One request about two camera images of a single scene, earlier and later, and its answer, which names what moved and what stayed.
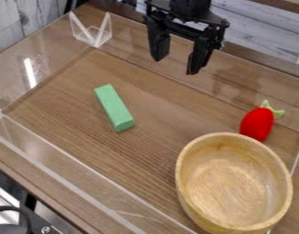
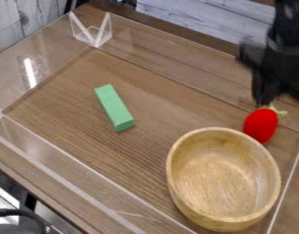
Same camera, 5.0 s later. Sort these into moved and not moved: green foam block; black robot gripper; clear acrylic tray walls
Moved: black robot gripper
Not moved: clear acrylic tray walls; green foam block
